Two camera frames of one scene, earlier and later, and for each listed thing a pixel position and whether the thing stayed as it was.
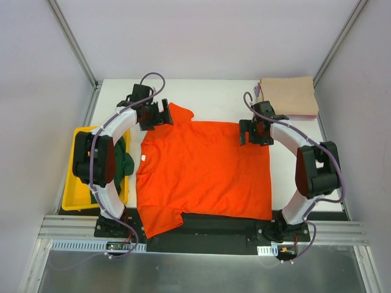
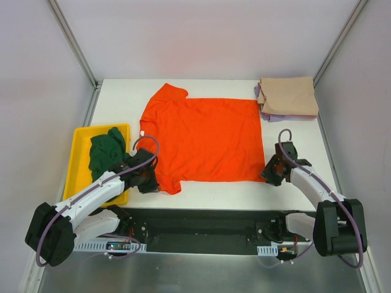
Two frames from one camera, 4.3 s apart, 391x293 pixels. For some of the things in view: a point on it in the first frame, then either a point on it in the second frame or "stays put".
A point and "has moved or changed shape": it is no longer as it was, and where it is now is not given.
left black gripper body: [157, 113] -> [149, 182]
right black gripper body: [250, 132] -> [272, 172]
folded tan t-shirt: [291, 96] stays put
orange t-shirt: [200, 168] has moved or changed shape
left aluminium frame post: [73, 44] stays put
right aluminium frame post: [346, 28] stays put
